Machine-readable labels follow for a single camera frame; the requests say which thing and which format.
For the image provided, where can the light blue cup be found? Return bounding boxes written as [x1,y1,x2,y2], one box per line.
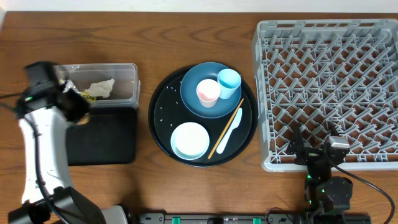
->
[217,68,241,99]

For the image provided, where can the spilled rice grains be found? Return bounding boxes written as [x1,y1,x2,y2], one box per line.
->
[157,85,178,128]

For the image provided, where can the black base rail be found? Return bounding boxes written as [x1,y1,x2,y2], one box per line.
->
[134,212,371,224]

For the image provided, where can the clear plastic bin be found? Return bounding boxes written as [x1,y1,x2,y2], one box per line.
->
[55,63,141,109]

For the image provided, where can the yellow foil snack wrapper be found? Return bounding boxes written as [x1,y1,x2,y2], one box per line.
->
[59,80,96,101]

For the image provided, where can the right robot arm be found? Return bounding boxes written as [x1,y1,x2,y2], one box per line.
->
[287,125,353,223]

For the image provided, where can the light blue bowl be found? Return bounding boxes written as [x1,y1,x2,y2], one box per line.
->
[170,122,210,161]

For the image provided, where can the white plastic knife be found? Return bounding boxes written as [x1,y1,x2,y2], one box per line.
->
[216,108,243,154]

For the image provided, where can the white tissue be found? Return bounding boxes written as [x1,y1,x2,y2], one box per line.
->
[85,78,115,98]

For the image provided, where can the brown cookie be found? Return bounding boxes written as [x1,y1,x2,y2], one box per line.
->
[76,113,90,125]

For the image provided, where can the dark blue plate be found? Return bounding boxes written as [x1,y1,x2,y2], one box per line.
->
[180,62,242,119]

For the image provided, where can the black rectangular tray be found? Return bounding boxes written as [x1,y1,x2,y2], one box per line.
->
[66,106,137,166]

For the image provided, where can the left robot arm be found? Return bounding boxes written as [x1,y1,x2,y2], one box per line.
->
[8,87,131,223]

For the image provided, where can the grey dishwasher rack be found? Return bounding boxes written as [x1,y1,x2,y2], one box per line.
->
[251,19,397,172]

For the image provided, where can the wooden chopstick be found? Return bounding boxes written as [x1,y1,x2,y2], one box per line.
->
[207,98,244,160]

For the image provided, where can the round black tray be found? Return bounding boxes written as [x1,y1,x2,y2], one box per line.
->
[148,65,258,167]

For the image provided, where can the pink cup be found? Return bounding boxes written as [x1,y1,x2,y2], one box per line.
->
[196,79,221,108]

